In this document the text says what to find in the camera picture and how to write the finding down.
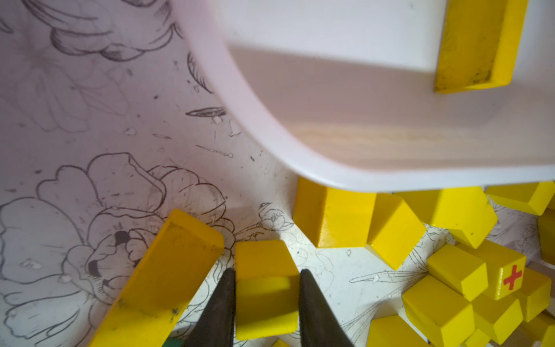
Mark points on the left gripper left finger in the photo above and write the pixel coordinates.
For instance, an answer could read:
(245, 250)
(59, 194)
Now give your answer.
(216, 325)

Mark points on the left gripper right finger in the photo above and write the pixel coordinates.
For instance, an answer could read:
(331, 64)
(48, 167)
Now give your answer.
(318, 325)

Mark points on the teal block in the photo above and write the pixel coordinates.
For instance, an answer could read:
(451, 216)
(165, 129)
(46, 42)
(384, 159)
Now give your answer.
(173, 342)

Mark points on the long yellow block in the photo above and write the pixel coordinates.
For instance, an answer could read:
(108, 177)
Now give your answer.
(163, 284)

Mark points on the yellow cube red cross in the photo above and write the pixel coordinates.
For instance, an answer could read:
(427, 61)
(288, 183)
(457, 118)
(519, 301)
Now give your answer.
(505, 268)

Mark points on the white plastic bin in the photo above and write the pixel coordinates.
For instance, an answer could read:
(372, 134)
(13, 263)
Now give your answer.
(342, 92)

